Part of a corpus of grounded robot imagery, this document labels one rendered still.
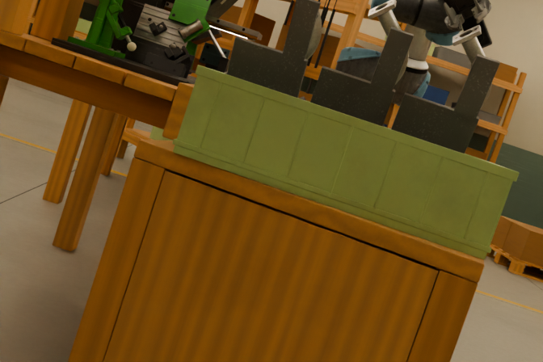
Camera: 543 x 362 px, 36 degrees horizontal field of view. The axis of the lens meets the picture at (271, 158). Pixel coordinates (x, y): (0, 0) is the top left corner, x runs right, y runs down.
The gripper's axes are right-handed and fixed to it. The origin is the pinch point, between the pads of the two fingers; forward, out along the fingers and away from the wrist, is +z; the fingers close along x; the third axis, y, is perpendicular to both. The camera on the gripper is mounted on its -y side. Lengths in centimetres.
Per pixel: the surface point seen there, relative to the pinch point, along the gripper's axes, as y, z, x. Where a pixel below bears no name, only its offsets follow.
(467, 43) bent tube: 0.3, 12.0, -0.3
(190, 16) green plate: 16, -93, -90
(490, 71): -5.6, 15.2, 1.7
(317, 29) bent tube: 15.0, 11.5, -24.7
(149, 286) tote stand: -9, 42, -69
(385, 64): 3.9, 14.5, -15.5
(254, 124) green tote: 7.8, 29.0, -38.9
